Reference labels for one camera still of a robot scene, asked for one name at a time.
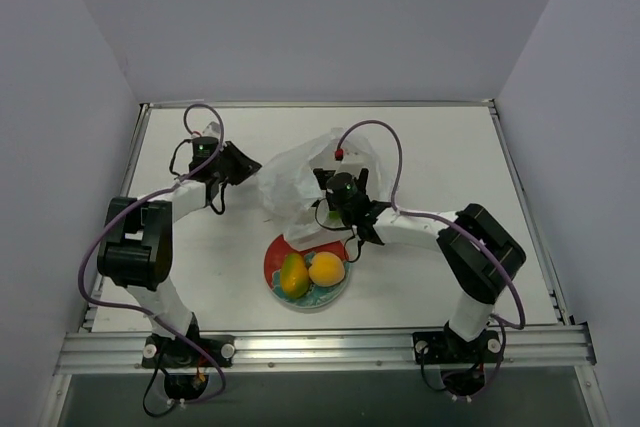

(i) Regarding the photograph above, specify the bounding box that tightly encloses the white plastic bag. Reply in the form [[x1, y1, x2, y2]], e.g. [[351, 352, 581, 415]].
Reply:
[[257, 128, 393, 251]]

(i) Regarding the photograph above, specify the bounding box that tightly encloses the yellow fake fruit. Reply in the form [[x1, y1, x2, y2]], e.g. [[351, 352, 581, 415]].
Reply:
[[308, 252, 346, 287]]

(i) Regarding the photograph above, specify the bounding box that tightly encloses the yellow green fake mango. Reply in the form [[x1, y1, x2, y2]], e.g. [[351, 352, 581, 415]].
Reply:
[[280, 253, 310, 299]]

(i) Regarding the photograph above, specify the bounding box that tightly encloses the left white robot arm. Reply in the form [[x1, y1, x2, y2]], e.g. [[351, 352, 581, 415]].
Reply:
[[97, 136, 261, 366]]

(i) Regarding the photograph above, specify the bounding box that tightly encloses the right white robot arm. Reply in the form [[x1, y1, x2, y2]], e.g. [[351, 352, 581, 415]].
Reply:
[[313, 168, 526, 360]]

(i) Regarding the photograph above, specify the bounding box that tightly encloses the red plate blue flower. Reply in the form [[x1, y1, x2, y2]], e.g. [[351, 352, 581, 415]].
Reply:
[[264, 235, 351, 310]]

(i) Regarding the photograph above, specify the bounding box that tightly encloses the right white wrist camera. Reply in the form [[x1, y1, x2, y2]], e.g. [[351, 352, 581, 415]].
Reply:
[[334, 147, 366, 178]]

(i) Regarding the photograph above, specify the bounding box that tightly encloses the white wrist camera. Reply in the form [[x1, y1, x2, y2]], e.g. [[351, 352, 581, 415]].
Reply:
[[202, 121, 221, 138], [334, 147, 366, 178]]

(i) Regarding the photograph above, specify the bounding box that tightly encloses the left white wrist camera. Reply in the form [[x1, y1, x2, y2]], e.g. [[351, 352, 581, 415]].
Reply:
[[202, 121, 221, 138]]

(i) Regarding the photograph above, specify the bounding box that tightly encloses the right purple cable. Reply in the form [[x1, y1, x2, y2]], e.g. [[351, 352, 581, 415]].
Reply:
[[337, 120, 526, 393]]

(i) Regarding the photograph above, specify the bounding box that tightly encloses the purple cable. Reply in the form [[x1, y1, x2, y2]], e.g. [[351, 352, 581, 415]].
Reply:
[[77, 103, 227, 406], [337, 120, 526, 393]]

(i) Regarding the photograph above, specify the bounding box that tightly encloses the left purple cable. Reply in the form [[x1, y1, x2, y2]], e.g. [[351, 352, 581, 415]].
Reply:
[[77, 103, 227, 406]]

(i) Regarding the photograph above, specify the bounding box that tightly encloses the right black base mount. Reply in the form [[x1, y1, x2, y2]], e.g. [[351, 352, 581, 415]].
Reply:
[[412, 328, 506, 403]]

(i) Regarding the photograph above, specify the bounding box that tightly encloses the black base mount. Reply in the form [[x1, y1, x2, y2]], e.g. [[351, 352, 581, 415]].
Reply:
[[412, 328, 506, 403], [140, 334, 236, 403]]

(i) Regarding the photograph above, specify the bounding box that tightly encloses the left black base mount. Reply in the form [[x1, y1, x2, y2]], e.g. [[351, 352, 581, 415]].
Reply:
[[140, 334, 236, 403]]

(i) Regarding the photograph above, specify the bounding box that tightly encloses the aluminium front rail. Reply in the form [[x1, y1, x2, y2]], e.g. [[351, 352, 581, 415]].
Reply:
[[54, 325, 596, 375]]

